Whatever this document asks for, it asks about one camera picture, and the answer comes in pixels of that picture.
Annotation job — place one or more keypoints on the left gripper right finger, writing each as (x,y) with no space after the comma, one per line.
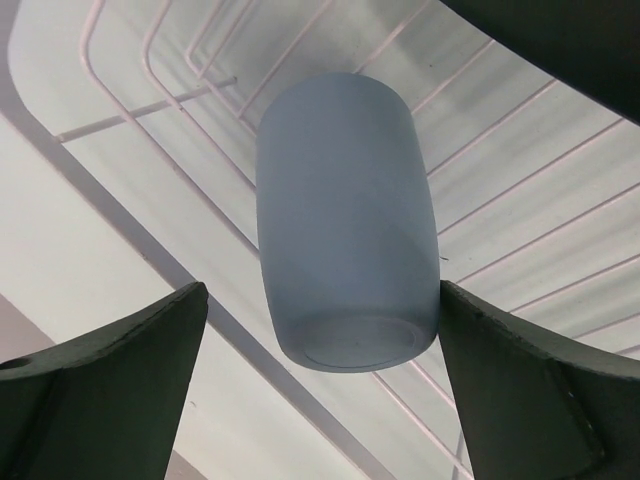
(534,404)

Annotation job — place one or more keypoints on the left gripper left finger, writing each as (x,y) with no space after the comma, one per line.
(106,404)

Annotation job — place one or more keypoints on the light blue cup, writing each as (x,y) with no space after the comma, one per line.
(346,227)

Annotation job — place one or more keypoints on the white wire dish rack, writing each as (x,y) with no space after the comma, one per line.
(535,187)

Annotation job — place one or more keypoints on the black square floral plate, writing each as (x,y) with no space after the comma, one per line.
(591,46)

